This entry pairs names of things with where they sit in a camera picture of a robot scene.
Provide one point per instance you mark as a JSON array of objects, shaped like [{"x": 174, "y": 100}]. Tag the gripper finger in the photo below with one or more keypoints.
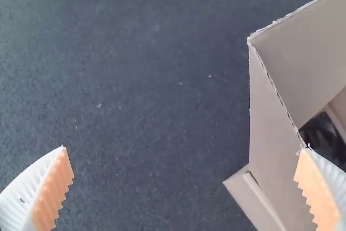
[
  {"x": 321, "y": 195},
  {"x": 27, "y": 204}
]

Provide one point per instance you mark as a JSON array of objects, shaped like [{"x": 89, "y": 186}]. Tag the black square fan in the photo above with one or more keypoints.
[{"x": 321, "y": 133}]

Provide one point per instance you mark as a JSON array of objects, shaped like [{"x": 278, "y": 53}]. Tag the cardboard box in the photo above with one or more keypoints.
[{"x": 270, "y": 133}]

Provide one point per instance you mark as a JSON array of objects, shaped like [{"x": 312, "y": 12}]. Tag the black mat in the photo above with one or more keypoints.
[{"x": 135, "y": 79}]

